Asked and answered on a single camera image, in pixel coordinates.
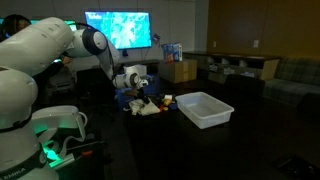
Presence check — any wooden shelf cabinet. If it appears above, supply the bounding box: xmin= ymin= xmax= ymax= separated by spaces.
xmin=182 ymin=50 xmax=280 ymax=84

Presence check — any white cloth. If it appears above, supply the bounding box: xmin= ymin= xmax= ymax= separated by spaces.
xmin=123 ymin=97 xmax=162 ymax=117

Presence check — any wall television screen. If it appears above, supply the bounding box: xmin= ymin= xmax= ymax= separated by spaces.
xmin=83 ymin=10 xmax=153 ymax=50

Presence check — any white plastic bin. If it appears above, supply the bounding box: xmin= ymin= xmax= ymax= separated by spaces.
xmin=174 ymin=91 xmax=235 ymax=130

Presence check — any black office chair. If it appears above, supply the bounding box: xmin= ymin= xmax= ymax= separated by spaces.
xmin=76 ymin=68 xmax=116 ymax=111

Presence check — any cardboard box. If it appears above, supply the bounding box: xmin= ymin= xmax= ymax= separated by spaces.
xmin=158 ymin=59 xmax=198 ymax=84

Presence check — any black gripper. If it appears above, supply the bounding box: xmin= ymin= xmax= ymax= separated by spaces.
xmin=131 ymin=88 xmax=150 ymax=103

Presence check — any person in dark clothes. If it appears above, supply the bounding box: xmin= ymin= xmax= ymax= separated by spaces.
xmin=0 ymin=13 xmax=73 ymax=81

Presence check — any blue white carton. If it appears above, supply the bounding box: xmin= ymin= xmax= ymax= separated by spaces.
xmin=161 ymin=42 xmax=184 ymax=63

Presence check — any green plaid couch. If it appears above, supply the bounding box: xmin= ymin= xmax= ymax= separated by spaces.
xmin=263 ymin=56 xmax=320 ymax=108

